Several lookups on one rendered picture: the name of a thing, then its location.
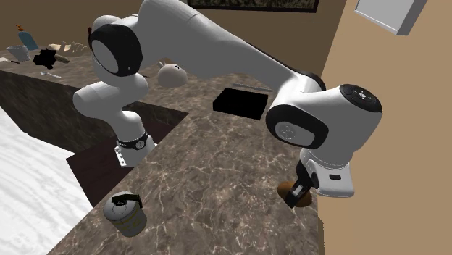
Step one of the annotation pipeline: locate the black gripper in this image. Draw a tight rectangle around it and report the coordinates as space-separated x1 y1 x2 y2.
285 159 320 209

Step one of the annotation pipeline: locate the brown round flat object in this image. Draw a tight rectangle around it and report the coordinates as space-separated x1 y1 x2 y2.
276 180 314 208

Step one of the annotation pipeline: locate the black flat box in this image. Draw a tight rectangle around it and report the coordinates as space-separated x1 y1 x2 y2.
212 88 269 121

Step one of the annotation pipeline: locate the cream round figure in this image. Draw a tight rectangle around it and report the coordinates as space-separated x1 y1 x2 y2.
156 61 188 88

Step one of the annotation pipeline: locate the dark brown robot stand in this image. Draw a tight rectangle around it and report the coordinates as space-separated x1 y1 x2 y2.
65 101 189 208

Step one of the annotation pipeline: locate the beige dish rack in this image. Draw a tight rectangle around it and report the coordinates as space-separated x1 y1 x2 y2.
47 41 90 58

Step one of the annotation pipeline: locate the blue bottle with orange top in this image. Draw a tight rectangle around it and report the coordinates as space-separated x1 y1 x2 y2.
15 24 39 51

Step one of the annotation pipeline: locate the grey cup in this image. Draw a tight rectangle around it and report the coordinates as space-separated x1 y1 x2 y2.
6 44 32 63

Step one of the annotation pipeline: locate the grey canister with black handle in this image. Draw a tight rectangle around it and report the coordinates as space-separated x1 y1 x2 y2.
103 191 148 238

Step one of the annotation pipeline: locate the dark framed wall picture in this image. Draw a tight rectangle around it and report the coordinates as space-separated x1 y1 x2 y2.
186 0 320 14

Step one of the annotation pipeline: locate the white wall cabinet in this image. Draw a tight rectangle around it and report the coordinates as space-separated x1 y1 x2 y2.
353 0 429 36

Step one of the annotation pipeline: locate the black object with wooden handle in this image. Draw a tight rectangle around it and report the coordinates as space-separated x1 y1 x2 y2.
33 49 71 70

